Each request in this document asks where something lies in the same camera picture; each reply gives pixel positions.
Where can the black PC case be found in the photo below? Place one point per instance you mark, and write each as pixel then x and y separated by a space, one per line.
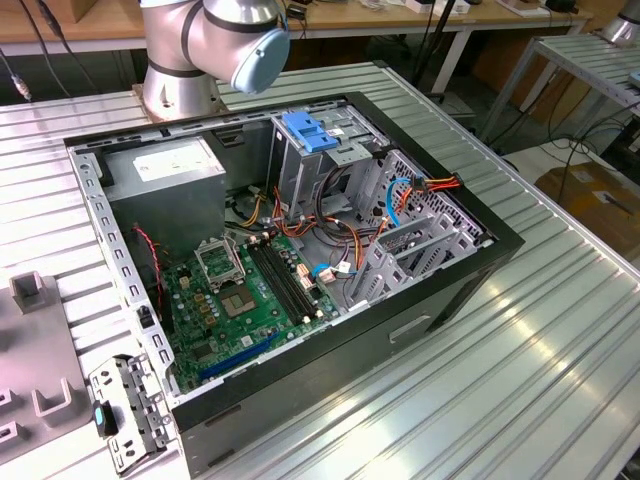
pixel 325 380

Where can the slatted metal side table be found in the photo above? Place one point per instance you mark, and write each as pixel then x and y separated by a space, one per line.
pixel 585 57

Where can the metal expansion bracket cover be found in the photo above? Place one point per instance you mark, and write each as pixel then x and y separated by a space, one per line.
pixel 145 400

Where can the black latch blue button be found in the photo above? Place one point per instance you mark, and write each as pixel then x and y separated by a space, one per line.
pixel 102 417

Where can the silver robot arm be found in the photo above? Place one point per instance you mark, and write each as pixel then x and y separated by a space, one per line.
pixel 175 95

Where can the blue expansion slot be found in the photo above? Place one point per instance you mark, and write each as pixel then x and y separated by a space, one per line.
pixel 240 357

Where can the green motherboard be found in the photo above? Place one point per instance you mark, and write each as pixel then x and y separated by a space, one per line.
pixel 260 330

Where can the CPU socket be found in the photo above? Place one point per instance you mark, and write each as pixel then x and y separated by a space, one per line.
pixel 237 302

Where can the beige board connector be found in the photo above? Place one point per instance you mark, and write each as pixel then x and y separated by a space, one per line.
pixel 305 279

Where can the black RAM slot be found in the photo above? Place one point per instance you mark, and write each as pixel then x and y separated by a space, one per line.
pixel 299 280
pixel 292 280
pixel 284 280
pixel 276 280

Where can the wooden desk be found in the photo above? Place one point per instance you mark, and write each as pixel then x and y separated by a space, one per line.
pixel 350 17

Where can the grey power supply box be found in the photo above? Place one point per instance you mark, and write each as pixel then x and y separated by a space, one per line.
pixel 165 200

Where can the blue plastic drive latch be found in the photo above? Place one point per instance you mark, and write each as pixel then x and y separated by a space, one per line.
pixel 305 132

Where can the grey parts rack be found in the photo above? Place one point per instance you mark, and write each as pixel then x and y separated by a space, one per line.
pixel 30 350

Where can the silver optical drive cage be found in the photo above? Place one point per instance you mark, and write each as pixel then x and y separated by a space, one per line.
pixel 295 175

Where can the silver disk bay cage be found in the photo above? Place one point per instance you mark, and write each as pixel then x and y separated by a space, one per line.
pixel 472 231

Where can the flat cardboard box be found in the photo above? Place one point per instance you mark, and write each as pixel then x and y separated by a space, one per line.
pixel 600 225

